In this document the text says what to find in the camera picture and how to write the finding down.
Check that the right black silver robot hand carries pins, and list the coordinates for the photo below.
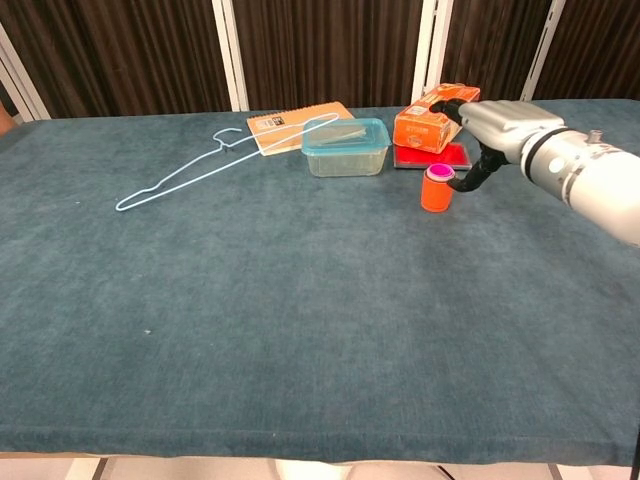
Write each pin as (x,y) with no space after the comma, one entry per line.
(505,127)

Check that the pink plastic cup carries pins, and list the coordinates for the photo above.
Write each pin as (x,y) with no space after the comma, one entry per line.
(441,171)

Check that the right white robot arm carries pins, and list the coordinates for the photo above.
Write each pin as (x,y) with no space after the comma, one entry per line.
(595,180)

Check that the red ink pad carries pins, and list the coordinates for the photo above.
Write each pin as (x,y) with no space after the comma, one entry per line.
(440,157)

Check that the orange cardboard box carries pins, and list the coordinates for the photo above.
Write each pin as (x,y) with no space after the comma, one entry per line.
(422,127)

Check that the dark room divider panel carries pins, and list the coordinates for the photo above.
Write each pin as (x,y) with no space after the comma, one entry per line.
(125,55)
(490,45)
(330,50)
(595,50)

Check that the orange plastic cup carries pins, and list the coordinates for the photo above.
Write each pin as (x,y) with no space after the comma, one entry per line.
(436,195)

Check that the teal transparent plastic container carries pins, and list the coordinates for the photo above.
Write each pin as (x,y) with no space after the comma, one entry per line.
(345,150)

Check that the brown spiral notebook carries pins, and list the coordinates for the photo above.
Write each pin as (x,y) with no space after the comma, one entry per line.
(285,127)

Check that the blue velvet table cloth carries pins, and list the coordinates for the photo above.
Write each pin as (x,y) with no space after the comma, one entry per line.
(250,300)

